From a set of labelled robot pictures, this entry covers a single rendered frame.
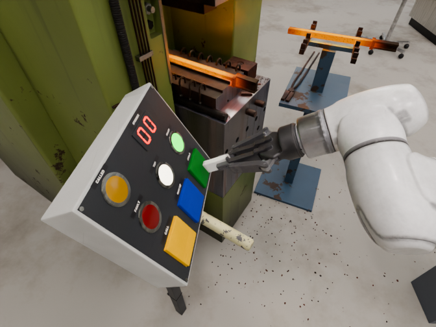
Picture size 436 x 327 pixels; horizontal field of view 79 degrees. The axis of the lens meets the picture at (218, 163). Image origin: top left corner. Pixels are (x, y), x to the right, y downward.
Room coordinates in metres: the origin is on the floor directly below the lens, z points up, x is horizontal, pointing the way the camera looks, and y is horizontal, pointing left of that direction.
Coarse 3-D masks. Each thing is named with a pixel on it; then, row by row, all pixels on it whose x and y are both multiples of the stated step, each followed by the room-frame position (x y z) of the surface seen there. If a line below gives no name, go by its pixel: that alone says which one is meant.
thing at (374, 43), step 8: (288, 32) 1.28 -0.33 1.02; (296, 32) 1.27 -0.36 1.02; (304, 32) 1.25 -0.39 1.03; (312, 32) 1.24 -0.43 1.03; (320, 32) 1.24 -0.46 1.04; (328, 32) 1.24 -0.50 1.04; (336, 40) 1.20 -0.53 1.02; (344, 40) 1.18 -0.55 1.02; (352, 40) 1.17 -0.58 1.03; (360, 40) 1.16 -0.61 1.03; (368, 40) 1.15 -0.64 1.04; (376, 40) 1.14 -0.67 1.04; (384, 40) 1.14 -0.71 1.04; (376, 48) 1.13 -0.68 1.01; (384, 48) 1.12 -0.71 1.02; (392, 48) 1.11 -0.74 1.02
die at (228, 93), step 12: (192, 60) 1.06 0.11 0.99; (204, 60) 1.06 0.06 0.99; (180, 72) 0.97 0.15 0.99; (192, 72) 0.97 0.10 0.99; (204, 72) 0.95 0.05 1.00; (228, 72) 0.96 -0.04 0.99; (240, 72) 0.96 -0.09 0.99; (192, 84) 0.89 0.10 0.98; (216, 84) 0.88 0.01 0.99; (228, 84) 0.88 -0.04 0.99; (192, 96) 0.85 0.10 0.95; (204, 96) 0.82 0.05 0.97; (216, 96) 0.81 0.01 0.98; (228, 96) 0.87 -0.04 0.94; (216, 108) 0.80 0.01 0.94
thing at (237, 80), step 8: (176, 56) 1.06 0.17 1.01; (184, 64) 1.01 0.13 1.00; (192, 64) 0.99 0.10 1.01; (200, 64) 0.99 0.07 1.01; (208, 72) 0.95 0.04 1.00; (216, 72) 0.93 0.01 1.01; (224, 72) 0.93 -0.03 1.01; (232, 80) 0.88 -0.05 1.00; (240, 80) 0.88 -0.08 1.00; (248, 80) 0.85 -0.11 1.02; (256, 80) 0.85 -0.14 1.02; (240, 88) 0.87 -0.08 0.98; (248, 88) 0.86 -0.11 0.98; (256, 88) 0.85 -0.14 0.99
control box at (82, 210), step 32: (128, 96) 0.51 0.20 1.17; (160, 96) 0.52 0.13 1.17; (128, 128) 0.38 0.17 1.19; (160, 128) 0.45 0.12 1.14; (96, 160) 0.30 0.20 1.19; (128, 160) 0.32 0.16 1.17; (160, 160) 0.38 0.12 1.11; (64, 192) 0.25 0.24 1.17; (96, 192) 0.24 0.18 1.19; (128, 192) 0.27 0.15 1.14; (160, 192) 0.31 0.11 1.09; (64, 224) 0.20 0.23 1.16; (96, 224) 0.20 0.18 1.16; (128, 224) 0.22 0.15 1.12; (160, 224) 0.25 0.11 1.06; (192, 224) 0.30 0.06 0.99; (128, 256) 0.19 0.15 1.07; (160, 256) 0.20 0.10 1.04; (192, 256) 0.23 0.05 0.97
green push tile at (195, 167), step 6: (192, 156) 0.45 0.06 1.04; (198, 156) 0.47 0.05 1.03; (192, 162) 0.43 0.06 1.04; (198, 162) 0.45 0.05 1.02; (192, 168) 0.42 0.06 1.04; (198, 168) 0.43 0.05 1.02; (204, 168) 0.45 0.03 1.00; (192, 174) 0.41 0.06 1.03; (198, 174) 0.42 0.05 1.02; (204, 174) 0.44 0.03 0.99; (198, 180) 0.41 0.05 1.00; (204, 180) 0.42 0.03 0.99; (204, 186) 0.41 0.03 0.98
